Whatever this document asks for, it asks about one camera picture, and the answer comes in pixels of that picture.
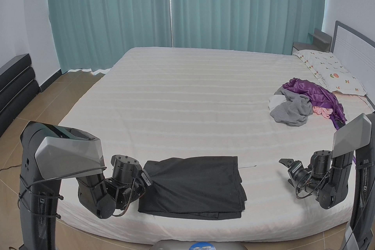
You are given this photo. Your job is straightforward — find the purple garment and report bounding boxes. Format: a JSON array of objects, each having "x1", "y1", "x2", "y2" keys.
[{"x1": 282, "y1": 78, "x2": 358, "y2": 166}]

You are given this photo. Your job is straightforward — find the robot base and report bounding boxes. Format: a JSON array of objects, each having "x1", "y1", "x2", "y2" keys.
[{"x1": 149, "y1": 240, "x2": 246, "y2": 250}]

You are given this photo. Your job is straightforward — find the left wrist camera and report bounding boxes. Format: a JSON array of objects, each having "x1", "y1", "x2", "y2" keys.
[{"x1": 141, "y1": 170, "x2": 153, "y2": 188}]

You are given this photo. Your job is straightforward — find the grey bedside table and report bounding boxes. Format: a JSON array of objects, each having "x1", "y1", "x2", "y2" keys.
[{"x1": 292, "y1": 28, "x2": 332, "y2": 53}]

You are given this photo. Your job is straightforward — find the white printed pillow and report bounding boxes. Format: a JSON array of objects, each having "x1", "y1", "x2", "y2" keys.
[{"x1": 293, "y1": 50, "x2": 368, "y2": 96}]

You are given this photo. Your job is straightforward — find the black T-shirt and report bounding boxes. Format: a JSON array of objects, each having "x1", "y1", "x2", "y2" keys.
[{"x1": 138, "y1": 156, "x2": 248, "y2": 221}]

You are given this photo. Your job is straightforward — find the black chest of drawers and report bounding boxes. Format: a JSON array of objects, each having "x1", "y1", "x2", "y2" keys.
[{"x1": 0, "y1": 53, "x2": 40, "y2": 137}]

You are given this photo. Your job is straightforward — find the pink garment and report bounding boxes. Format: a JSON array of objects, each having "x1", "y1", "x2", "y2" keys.
[{"x1": 311, "y1": 105, "x2": 333, "y2": 120}]

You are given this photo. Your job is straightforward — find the blue-green curtain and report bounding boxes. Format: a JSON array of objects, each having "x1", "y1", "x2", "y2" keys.
[
  {"x1": 47, "y1": 0, "x2": 174, "y2": 74},
  {"x1": 170, "y1": 0, "x2": 327, "y2": 54}
]

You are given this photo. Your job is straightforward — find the white garment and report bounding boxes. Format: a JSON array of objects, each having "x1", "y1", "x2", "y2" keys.
[{"x1": 268, "y1": 94, "x2": 284, "y2": 111}]

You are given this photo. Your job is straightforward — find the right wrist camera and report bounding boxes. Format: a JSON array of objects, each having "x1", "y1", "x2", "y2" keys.
[{"x1": 288, "y1": 160, "x2": 304, "y2": 178}]

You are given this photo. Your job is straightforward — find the bed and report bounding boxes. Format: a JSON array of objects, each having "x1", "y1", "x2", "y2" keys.
[{"x1": 59, "y1": 20, "x2": 375, "y2": 245}]

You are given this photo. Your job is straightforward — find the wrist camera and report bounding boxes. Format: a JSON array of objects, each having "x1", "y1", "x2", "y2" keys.
[
  {"x1": 288, "y1": 160, "x2": 304, "y2": 178},
  {"x1": 141, "y1": 170, "x2": 153, "y2": 188}
]

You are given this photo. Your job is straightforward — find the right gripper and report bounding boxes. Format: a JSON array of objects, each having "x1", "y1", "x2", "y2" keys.
[{"x1": 279, "y1": 158, "x2": 313, "y2": 188}]

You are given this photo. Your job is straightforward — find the grey garment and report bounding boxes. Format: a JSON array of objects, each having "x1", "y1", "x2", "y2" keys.
[{"x1": 270, "y1": 90, "x2": 313, "y2": 127}]

